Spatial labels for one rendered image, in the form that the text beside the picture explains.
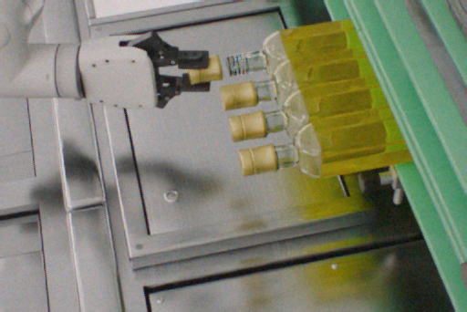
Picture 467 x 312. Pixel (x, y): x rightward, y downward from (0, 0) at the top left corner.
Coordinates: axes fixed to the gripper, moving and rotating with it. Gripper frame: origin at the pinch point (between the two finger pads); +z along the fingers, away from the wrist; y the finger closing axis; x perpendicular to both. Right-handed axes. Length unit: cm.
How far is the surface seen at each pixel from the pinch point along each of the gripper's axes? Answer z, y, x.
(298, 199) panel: 14.2, -13.1, -11.6
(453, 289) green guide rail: 32.0, -4.1, -32.0
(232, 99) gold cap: 5.4, 0.9, -6.3
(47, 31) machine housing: -26.5, -12.4, 22.4
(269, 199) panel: 10.2, -13.0, -11.7
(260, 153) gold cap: 9.4, 1.2, -16.1
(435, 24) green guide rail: 30.3, 13.1, -5.7
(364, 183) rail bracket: 22.5, -5.2, -15.3
